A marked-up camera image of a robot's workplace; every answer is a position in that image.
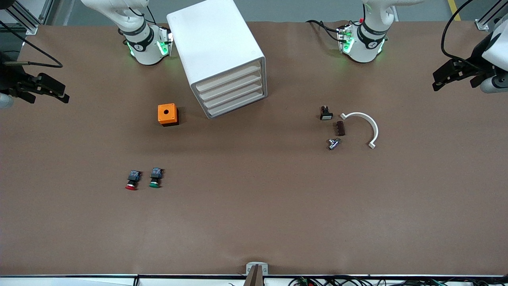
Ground grey camera post bracket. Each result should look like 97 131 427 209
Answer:
244 262 269 286

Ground white curved plastic bracket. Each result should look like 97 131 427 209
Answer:
340 112 379 149

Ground red mushroom push button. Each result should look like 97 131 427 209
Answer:
125 170 142 191

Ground green mushroom push button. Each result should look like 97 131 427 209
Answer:
149 168 164 188

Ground white table edge rail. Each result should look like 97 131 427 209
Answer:
0 274 508 286

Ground tangled cables under table edge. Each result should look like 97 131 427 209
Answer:
289 276 508 286

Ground orange button enclosure box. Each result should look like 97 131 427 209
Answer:
158 103 179 127

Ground aluminium frame profile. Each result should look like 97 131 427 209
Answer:
475 0 508 31
0 0 54 35

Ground black arm base cable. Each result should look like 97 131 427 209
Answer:
306 20 343 43

